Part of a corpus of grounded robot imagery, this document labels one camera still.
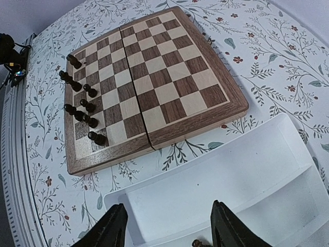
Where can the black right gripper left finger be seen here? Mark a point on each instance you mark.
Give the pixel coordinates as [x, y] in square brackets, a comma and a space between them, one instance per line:
[108, 231]

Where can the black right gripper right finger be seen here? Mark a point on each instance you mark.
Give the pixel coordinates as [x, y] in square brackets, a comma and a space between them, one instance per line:
[228, 230]

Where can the dark pawn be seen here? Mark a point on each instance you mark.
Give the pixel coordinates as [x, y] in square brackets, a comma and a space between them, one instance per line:
[98, 139]

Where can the dark chess piece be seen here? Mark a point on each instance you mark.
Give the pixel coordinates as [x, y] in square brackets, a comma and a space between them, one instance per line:
[92, 93]
[73, 61]
[74, 112]
[92, 122]
[76, 86]
[90, 107]

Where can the wooden chessboard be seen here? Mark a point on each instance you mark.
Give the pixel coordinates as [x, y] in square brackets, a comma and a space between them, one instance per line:
[159, 82]

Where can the dark chess pieces pile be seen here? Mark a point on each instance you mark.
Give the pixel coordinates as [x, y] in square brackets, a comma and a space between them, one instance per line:
[197, 243]

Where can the white divided plastic tray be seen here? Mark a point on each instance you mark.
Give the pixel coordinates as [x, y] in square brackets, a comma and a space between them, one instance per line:
[266, 176]

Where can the floral patterned table mat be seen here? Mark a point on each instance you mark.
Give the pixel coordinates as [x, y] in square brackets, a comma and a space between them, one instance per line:
[280, 66]

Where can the front aluminium rail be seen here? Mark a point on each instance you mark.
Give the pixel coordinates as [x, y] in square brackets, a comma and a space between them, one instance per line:
[22, 215]

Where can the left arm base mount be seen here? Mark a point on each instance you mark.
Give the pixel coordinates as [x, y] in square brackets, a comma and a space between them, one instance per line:
[14, 58]

